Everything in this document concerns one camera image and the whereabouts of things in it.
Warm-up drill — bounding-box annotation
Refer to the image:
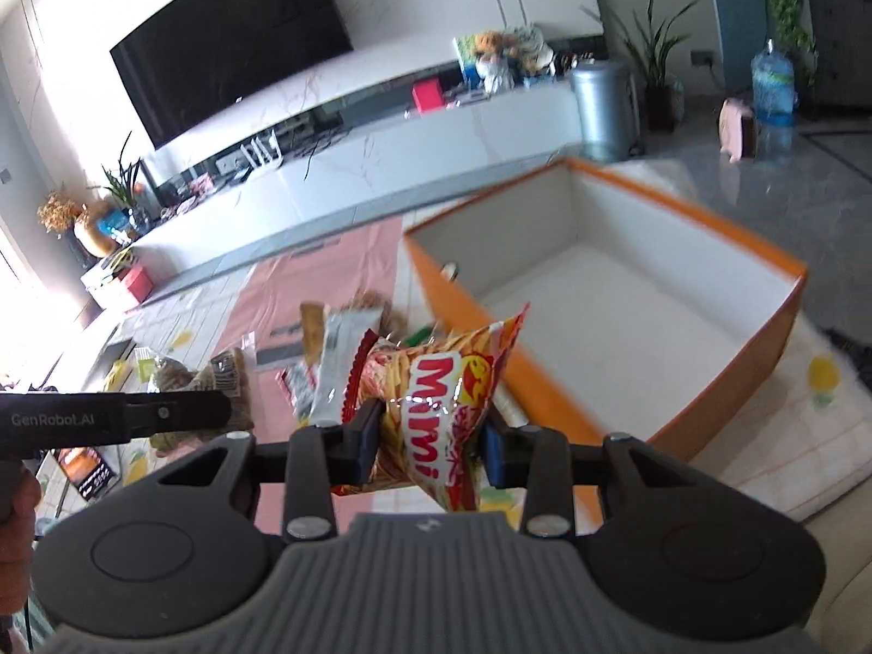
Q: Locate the white marble TV console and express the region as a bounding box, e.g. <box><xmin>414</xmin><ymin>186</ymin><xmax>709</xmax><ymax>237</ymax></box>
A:
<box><xmin>81</xmin><ymin>74</ymin><xmax>589</xmax><ymax>301</ymax></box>

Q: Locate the person's left hand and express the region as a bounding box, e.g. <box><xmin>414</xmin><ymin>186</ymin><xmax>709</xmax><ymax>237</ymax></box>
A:
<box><xmin>0</xmin><ymin>469</ymin><xmax>41</xmax><ymax>616</ymax></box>

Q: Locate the silver trash can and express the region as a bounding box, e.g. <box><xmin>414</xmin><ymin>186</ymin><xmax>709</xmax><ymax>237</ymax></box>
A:
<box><xmin>569</xmin><ymin>60</ymin><xmax>641</xmax><ymax>164</ymax></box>

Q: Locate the red box on console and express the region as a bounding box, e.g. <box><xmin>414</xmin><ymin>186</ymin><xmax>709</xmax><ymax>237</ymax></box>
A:
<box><xmin>411</xmin><ymin>78</ymin><xmax>445</xmax><ymax>114</ymax></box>

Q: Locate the blue water bottle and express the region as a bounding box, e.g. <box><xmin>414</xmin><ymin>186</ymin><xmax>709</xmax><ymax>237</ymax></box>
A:
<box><xmin>751</xmin><ymin>39</ymin><xmax>797</xmax><ymax>127</ymax></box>

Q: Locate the small green potted plant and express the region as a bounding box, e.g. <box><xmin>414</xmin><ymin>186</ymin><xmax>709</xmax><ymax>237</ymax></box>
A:
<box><xmin>102</xmin><ymin>135</ymin><xmax>152</xmax><ymax>237</ymax></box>

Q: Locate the pink small heater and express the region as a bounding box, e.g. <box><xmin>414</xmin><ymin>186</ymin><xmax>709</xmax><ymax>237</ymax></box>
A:
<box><xmin>718</xmin><ymin>98</ymin><xmax>758</xmax><ymax>162</ymax></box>

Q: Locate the white long snack packet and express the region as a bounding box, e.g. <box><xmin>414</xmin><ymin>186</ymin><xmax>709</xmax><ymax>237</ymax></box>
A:
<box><xmin>276</xmin><ymin>302</ymin><xmax>382</xmax><ymax>427</ymax></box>

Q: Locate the orange cardboard box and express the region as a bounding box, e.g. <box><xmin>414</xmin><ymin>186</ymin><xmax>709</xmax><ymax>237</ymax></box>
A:
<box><xmin>405</xmin><ymin>158</ymin><xmax>807</xmax><ymax>459</ymax></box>

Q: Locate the teddy bear bouquet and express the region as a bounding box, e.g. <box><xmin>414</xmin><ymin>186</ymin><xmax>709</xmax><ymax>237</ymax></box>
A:
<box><xmin>452</xmin><ymin>25</ymin><xmax>556</xmax><ymax>96</ymax></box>

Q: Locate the black wall television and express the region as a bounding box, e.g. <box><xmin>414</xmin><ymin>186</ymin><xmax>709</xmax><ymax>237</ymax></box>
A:
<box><xmin>111</xmin><ymin>0</ymin><xmax>352</xmax><ymax>148</ymax></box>

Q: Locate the white router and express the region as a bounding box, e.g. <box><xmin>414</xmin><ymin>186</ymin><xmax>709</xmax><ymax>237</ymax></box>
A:
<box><xmin>239</xmin><ymin>129</ymin><xmax>284</xmax><ymax>173</ymax></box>

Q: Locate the pink checkered tablecloth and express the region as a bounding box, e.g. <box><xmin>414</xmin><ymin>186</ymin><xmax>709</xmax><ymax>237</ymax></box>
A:
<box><xmin>35</xmin><ymin>160</ymin><xmax>870</xmax><ymax>533</ymax></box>

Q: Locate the red storage box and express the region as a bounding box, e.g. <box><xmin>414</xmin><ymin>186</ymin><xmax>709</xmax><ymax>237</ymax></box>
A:
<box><xmin>120</xmin><ymin>264</ymin><xmax>154</xmax><ymax>306</ymax></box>

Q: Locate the dried flower vase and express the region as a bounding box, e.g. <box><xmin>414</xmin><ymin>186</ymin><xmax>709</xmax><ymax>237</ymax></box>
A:
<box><xmin>37</xmin><ymin>191</ymin><xmax>120</xmax><ymax>258</ymax></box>

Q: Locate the red Mimi snack bag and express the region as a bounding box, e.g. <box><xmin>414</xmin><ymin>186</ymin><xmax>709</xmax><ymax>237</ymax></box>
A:
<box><xmin>341</xmin><ymin>310</ymin><xmax>528</xmax><ymax>512</ymax></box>

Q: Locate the dark cabinet with items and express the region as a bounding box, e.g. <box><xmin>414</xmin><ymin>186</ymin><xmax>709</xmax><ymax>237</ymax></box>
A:
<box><xmin>808</xmin><ymin>0</ymin><xmax>870</xmax><ymax>117</ymax></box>

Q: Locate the brown nut snack bag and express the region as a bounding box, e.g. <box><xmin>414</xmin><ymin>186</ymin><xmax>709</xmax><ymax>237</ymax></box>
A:
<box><xmin>148</xmin><ymin>347</ymin><xmax>254</xmax><ymax>458</ymax></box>

